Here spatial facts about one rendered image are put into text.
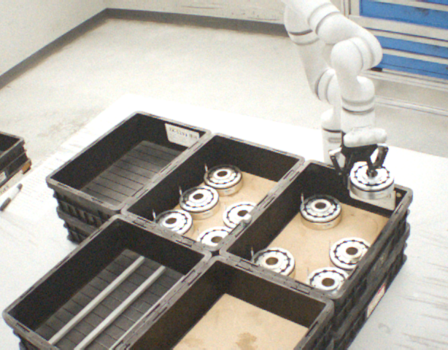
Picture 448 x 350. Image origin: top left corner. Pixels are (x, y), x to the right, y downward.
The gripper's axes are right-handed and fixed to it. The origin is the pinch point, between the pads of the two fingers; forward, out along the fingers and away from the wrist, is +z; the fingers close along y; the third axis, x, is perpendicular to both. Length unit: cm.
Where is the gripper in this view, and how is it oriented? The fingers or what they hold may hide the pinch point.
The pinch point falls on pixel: (358, 179)
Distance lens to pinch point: 143.9
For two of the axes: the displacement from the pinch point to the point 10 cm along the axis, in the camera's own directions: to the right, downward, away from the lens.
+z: 1.3, 8.0, 5.9
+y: -9.9, 1.5, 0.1
